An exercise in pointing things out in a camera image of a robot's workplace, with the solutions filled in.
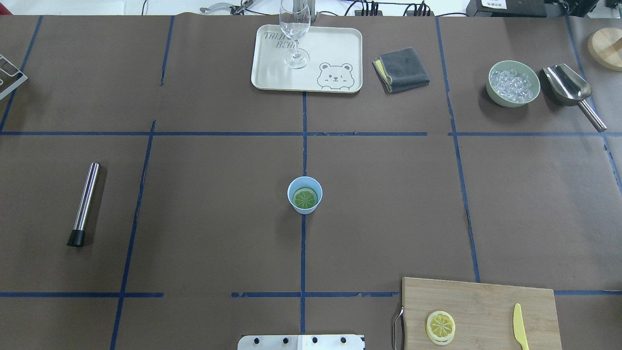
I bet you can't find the steel muddler black tip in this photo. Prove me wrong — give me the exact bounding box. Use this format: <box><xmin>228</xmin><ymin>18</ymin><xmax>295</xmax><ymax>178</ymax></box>
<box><xmin>66</xmin><ymin>162</ymin><xmax>100</xmax><ymax>247</ymax></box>

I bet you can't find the lemon slice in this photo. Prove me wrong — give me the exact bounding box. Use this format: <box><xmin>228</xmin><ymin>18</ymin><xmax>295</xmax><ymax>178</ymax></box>
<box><xmin>426</xmin><ymin>310</ymin><xmax>456</xmax><ymax>345</ymax></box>
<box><xmin>293</xmin><ymin>188</ymin><xmax>318</xmax><ymax>209</ymax></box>

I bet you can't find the light blue paper cup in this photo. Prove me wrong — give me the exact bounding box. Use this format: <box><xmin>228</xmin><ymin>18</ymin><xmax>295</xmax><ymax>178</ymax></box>
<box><xmin>287</xmin><ymin>176</ymin><xmax>324</xmax><ymax>215</ymax></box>

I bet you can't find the cream bear serving tray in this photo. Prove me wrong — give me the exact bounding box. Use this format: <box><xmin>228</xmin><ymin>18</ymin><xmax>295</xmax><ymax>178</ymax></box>
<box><xmin>251</xmin><ymin>24</ymin><xmax>363</xmax><ymax>93</ymax></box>

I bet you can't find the folded grey yellow cloth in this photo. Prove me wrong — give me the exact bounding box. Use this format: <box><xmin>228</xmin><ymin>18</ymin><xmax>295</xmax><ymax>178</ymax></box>
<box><xmin>373</xmin><ymin>47</ymin><xmax>431</xmax><ymax>94</ymax></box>

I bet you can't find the clear wine glass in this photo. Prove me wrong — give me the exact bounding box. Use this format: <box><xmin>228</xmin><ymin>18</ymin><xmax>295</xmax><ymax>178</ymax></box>
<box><xmin>279</xmin><ymin>0</ymin><xmax>311</xmax><ymax>69</ymax></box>

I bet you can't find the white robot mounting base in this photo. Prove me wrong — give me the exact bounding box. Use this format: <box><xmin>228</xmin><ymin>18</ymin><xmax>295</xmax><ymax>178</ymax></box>
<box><xmin>237</xmin><ymin>334</ymin><xmax>366</xmax><ymax>350</ymax></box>

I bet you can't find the black power strip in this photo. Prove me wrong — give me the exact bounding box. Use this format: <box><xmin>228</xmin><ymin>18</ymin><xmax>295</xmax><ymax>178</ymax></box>
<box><xmin>353</xmin><ymin>0</ymin><xmax>383</xmax><ymax>17</ymax></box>

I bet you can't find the bamboo cutting board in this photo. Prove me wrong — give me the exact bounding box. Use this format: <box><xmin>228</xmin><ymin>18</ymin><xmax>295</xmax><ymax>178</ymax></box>
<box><xmin>401</xmin><ymin>277</ymin><xmax>562</xmax><ymax>350</ymax></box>

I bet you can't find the green bowl of ice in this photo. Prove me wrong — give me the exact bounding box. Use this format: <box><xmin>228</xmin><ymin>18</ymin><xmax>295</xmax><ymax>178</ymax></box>
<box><xmin>486</xmin><ymin>60</ymin><xmax>541</xmax><ymax>108</ymax></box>

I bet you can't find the black device box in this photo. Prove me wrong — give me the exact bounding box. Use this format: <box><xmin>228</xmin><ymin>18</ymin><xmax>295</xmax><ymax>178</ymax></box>
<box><xmin>465</xmin><ymin>0</ymin><xmax>547</xmax><ymax>18</ymax></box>

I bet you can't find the yellow plastic knife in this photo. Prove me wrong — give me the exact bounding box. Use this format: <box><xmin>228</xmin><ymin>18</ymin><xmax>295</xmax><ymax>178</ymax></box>
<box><xmin>513</xmin><ymin>303</ymin><xmax>530</xmax><ymax>350</ymax></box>

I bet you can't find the steel ice scoop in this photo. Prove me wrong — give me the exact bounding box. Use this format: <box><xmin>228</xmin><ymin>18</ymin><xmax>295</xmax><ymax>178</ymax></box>
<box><xmin>542</xmin><ymin>64</ymin><xmax>608</xmax><ymax>133</ymax></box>

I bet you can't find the round wooden stand base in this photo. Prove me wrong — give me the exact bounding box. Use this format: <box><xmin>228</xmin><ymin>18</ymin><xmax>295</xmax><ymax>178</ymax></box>
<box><xmin>588</xmin><ymin>27</ymin><xmax>622</xmax><ymax>72</ymax></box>

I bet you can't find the white wire cup rack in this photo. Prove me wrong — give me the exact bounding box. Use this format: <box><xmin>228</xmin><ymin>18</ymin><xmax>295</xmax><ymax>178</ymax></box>
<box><xmin>0</xmin><ymin>54</ymin><xmax>28</xmax><ymax>100</ymax></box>

